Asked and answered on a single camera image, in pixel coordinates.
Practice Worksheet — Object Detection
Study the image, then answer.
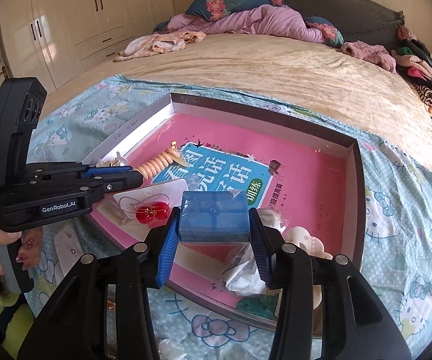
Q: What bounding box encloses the cream flower hair clip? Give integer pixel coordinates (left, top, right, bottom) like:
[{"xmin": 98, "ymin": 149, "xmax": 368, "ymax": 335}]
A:
[{"xmin": 283, "ymin": 226, "xmax": 333, "ymax": 260}]

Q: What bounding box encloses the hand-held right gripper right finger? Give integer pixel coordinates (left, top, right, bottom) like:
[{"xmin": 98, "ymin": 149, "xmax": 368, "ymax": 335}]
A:
[{"xmin": 248, "ymin": 207, "xmax": 413, "ymax": 360}]

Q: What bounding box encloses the red cherry earrings card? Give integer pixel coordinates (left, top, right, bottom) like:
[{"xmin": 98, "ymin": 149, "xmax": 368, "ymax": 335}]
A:
[{"xmin": 113, "ymin": 179, "xmax": 190, "ymax": 229}]

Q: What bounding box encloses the clear packet with spiral tie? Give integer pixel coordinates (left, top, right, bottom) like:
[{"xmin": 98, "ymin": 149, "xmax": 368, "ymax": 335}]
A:
[{"xmin": 216, "ymin": 245, "xmax": 280, "ymax": 297}]

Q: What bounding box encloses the beige bedspread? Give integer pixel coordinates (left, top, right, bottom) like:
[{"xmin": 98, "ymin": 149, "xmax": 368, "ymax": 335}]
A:
[{"xmin": 45, "ymin": 32, "xmax": 432, "ymax": 181}]

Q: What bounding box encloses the pink book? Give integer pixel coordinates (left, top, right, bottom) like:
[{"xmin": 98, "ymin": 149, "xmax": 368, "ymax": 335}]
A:
[{"xmin": 88, "ymin": 110, "xmax": 359, "ymax": 323}]

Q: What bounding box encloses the peach coil hair tie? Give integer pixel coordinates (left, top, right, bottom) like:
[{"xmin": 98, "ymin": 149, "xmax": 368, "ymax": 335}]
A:
[{"xmin": 135, "ymin": 140, "xmax": 183, "ymax": 177}]

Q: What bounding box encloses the cream pearl hair claw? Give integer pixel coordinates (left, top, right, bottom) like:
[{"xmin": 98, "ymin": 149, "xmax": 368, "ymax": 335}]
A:
[{"xmin": 96, "ymin": 151, "xmax": 130, "ymax": 169}]

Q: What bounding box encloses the white stud earring card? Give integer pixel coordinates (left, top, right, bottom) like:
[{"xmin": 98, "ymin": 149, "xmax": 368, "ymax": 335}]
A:
[{"xmin": 53, "ymin": 220, "xmax": 106, "ymax": 271}]

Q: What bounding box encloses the cream wardrobe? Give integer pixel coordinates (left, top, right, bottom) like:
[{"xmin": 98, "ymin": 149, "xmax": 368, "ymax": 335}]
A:
[{"xmin": 0, "ymin": 0, "xmax": 175, "ymax": 91}]

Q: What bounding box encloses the cartoon cat print blanket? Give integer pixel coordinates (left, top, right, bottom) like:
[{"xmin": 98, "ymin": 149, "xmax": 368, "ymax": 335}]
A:
[{"xmin": 24, "ymin": 75, "xmax": 432, "ymax": 360}]

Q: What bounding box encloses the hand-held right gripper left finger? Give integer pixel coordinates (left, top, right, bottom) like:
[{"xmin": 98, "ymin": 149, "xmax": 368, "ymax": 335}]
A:
[{"xmin": 17, "ymin": 208, "xmax": 181, "ymax": 360}]

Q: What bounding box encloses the pink fuzzy garment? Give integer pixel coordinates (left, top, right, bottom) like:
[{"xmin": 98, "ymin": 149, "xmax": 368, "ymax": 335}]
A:
[{"xmin": 340, "ymin": 40, "xmax": 397, "ymax": 74}]

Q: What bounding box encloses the pile of mixed clothes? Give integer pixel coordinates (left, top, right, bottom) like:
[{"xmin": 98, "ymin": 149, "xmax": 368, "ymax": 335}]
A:
[{"xmin": 392, "ymin": 26, "xmax": 432, "ymax": 136}]

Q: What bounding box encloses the dark cardboard box tray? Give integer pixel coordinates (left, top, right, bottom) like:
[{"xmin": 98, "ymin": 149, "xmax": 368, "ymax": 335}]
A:
[{"xmin": 84, "ymin": 92, "xmax": 368, "ymax": 332}]

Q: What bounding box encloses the dark floral quilt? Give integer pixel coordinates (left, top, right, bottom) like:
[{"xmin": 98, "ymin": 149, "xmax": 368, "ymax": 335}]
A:
[{"xmin": 152, "ymin": 0, "xmax": 346, "ymax": 47}]

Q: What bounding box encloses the pink quilt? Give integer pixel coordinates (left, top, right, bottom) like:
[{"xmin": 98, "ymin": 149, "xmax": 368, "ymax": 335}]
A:
[{"xmin": 167, "ymin": 4, "xmax": 327, "ymax": 44}]

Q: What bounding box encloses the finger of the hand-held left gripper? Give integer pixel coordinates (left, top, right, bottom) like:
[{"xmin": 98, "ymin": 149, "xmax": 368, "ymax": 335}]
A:
[
  {"xmin": 84, "ymin": 172, "xmax": 144, "ymax": 200},
  {"xmin": 82, "ymin": 163, "xmax": 137, "ymax": 181}
]

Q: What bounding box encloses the grey padded headboard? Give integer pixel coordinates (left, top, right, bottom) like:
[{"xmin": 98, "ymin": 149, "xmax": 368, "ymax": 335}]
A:
[{"xmin": 204, "ymin": 0, "xmax": 406, "ymax": 49}]

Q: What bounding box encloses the pink cream garment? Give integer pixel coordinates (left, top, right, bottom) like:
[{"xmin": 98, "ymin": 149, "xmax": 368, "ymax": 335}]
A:
[{"xmin": 114, "ymin": 32, "xmax": 207, "ymax": 62}]

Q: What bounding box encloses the small blue box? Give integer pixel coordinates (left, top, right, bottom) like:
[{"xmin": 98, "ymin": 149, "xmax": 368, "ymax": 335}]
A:
[{"xmin": 178, "ymin": 190, "xmax": 251, "ymax": 244}]

